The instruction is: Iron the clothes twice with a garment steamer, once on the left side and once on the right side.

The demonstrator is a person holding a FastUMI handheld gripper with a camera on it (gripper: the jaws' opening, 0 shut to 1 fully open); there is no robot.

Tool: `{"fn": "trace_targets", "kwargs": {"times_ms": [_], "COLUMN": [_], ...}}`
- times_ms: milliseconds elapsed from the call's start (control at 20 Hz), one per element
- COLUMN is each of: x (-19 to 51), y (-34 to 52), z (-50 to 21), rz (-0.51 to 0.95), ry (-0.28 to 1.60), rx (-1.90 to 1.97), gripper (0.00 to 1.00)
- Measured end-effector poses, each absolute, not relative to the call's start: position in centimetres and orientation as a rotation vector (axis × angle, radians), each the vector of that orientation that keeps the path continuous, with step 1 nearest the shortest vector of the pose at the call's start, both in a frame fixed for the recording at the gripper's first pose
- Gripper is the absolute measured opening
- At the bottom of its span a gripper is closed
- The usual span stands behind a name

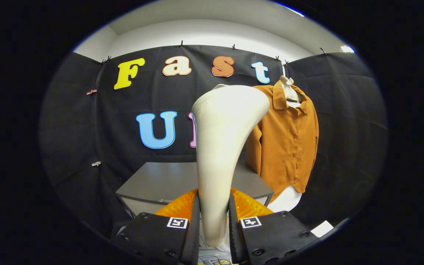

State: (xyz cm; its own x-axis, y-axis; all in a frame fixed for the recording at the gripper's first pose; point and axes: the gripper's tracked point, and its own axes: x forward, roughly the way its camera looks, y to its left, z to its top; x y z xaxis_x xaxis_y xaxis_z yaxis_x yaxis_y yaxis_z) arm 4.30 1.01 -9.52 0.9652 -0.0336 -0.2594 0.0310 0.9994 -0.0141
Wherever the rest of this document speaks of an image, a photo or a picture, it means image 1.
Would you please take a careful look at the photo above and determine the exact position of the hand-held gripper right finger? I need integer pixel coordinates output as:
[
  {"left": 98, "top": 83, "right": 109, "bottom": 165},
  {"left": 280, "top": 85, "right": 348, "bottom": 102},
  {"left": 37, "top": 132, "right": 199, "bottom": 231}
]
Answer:
[{"left": 228, "top": 188, "right": 320, "bottom": 265}]

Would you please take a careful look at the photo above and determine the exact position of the orange button-up shirt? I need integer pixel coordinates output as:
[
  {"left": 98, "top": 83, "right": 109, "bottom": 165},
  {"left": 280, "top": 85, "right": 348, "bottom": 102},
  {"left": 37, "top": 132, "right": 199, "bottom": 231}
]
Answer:
[{"left": 246, "top": 80, "right": 319, "bottom": 202}]

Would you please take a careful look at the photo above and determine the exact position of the grey cabinet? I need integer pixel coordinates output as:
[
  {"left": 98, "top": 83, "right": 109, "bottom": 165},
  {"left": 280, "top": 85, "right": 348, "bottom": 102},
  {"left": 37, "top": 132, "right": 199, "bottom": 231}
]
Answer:
[{"left": 115, "top": 161, "right": 274, "bottom": 221}]

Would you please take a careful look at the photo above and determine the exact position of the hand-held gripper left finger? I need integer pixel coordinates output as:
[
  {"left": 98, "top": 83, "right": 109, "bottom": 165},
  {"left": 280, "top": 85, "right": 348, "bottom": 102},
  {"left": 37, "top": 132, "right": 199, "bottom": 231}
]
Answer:
[{"left": 113, "top": 188, "right": 201, "bottom": 265}]

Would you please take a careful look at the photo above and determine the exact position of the white paper sheet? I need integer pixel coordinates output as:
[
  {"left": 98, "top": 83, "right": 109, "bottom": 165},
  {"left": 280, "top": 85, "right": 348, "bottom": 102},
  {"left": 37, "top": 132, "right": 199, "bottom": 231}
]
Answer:
[{"left": 311, "top": 220, "right": 334, "bottom": 238}]

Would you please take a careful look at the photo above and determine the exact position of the black backdrop cloth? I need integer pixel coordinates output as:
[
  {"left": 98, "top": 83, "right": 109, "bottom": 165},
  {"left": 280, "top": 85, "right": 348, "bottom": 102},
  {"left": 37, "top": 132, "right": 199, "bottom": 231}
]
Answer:
[{"left": 39, "top": 44, "right": 388, "bottom": 236}]

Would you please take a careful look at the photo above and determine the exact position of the white garment steamer head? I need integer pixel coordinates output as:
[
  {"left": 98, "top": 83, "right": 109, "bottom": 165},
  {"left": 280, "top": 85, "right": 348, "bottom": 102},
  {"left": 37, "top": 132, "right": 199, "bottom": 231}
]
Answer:
[{"left": 191, "top": 85, "right": 270, "bottom": 248}]

